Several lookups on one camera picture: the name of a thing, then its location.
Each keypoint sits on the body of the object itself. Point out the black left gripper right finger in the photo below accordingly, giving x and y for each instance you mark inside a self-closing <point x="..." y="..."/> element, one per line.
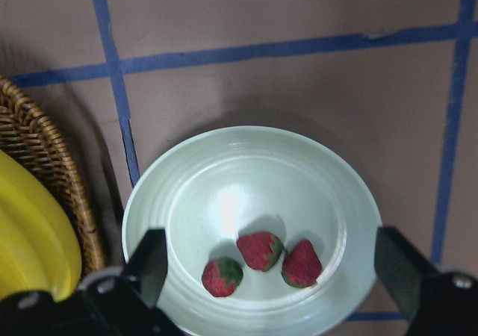
<point x="402" y="269"/>

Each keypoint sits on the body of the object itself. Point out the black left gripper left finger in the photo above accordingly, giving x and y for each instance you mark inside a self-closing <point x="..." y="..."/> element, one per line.
<point x="146" y="269"/>

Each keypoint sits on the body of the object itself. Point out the red strawberry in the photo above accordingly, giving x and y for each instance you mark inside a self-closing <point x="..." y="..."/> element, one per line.
<point x="301" y="267"/>
<point x="222" y="276"/>
<point x="260" y="250"/>

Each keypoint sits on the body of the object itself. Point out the light green plate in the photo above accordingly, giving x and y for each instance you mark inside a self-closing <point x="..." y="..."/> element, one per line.
<point x="211" y="189"/>

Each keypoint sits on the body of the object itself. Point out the yellow banana bunch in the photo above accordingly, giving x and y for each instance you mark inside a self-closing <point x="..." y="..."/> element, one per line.
<point x="39" y="249"/>

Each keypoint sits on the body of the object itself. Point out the wicker fruit basket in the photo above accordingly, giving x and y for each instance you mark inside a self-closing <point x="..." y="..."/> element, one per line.
<point x="32" y="139"/>

